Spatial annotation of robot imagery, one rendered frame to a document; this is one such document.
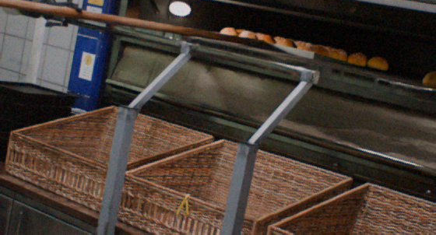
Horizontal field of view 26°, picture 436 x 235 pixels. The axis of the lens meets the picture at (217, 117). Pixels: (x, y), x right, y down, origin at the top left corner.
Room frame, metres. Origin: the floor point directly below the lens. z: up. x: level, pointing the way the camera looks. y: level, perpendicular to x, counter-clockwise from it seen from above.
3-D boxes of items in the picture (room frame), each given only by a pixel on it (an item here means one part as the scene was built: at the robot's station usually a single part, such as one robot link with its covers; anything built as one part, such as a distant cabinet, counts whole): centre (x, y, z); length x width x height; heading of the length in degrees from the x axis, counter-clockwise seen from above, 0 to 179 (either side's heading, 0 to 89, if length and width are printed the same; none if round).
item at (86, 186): (3.36, 0.36, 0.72); 0.56 x 0.49 x 0.28; 49
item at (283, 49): (4.09, -0.23, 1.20); 0.55 x 0.36 x 0.03; 50
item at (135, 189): (2.98, -0.10, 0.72); 0.56 x 0.49 x 0.28; 51
